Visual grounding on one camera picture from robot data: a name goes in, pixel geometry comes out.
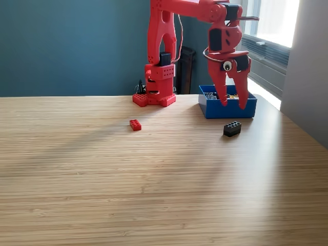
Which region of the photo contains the black folded stand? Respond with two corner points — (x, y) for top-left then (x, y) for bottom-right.
(176, 45), (197, 95)

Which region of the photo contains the black brick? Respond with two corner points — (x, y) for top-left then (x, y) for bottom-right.
(223, 120), (242, 138)

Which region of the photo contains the blue plastic bin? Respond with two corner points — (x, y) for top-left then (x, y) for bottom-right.
(198, 85), (258, 119)

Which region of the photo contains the grey window vent grille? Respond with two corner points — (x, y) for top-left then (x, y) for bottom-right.
(240, 35), (292, 69)

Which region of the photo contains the small red brick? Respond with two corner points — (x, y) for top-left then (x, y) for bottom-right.
(129, 119), (142, 132)

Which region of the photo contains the white window frame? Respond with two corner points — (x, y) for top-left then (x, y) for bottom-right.
(235, 0), (300, 99)

